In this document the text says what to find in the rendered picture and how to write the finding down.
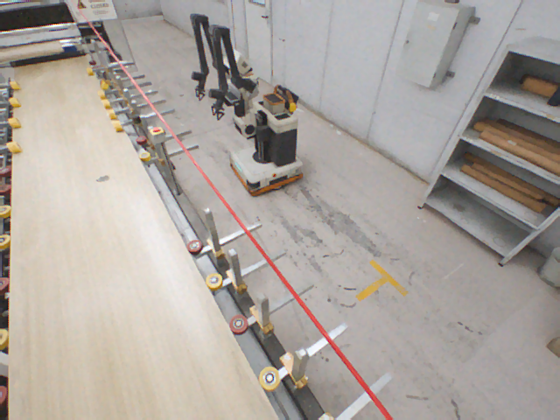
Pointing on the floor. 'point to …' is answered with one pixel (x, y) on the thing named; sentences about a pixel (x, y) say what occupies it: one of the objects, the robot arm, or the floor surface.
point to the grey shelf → (476, 190)
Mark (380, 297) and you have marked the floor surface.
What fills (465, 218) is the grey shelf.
